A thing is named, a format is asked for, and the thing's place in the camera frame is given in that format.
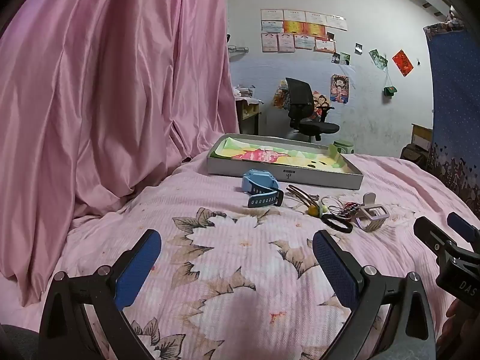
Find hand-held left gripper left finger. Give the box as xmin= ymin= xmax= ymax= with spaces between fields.
xmin=37 ymin=229 xmax=163 ymax=360

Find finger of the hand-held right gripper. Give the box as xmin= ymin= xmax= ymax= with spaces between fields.
xmin=413 ymin=216 xmax=456 ymax=259
xmin=447 ymin=212 xmax=477 ymax=241

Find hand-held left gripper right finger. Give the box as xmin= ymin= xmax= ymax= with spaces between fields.
xmin=312 ymin=229 xmax=437 ymax=360

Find black hair tie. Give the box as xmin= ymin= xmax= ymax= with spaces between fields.
xmin=321 ymin=214 xmax=354 ymax=233

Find grey cardboard box tray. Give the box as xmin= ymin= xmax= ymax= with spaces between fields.
xmin=207 ymin=133 xmax=364 ymax=191

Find blue smart watch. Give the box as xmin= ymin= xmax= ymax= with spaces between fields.
xmin=242 ymin=169 xmax=284 ymax=208

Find person's right hand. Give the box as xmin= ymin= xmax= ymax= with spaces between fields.
xmin=440 ymin=299 xmax=480 ymax=347

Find dark bag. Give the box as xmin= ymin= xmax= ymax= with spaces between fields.
xmin=399 ymin=144 xmax=433 ymax=170

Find cardboard box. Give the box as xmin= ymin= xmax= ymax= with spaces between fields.
xmin=411 ymin=123 xmax=434 ymax=151

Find blue printed curtain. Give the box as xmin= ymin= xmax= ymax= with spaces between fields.
xmin=423 ymin=17 xmax=480 ymax=212

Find colourful cartoon cloth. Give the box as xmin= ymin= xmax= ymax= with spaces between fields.
xmin=211 ymin=137 xmax=355 ymax=175

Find black office chair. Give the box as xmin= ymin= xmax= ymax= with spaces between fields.
xmin=285 ymin=77 xmax=340 ymax=143

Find pink curtain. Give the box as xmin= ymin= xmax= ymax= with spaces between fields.
xmin=0 ymin=0 xmax=241 ymax=306

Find wooden desk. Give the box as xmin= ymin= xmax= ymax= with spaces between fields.
xmin=234 ymin=95 xmax=263 ymax=136

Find cartoon family wall poster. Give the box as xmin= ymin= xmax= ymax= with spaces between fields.
xmin=312 ymin=91 xmax=333 ymax=119

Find anime wall poster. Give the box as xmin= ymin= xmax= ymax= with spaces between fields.
xmin=330 ymin=74 xmax=350 ymax=104

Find red paper wall decoration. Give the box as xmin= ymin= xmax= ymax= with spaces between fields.
xmin=392 ymin=49 xmax=414 ymax=77

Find colourful wall decoration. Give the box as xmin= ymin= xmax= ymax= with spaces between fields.
xmin=272 ymin=79 xmax=291 ymax=110

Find green leafy wall photos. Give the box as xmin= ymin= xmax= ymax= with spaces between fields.
xmin=369 ymin=49 xmax=389 ymax=70

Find group of wall certificates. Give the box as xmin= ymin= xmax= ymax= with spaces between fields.
xmin=260 ymin=8 xmax=349 ymax=54

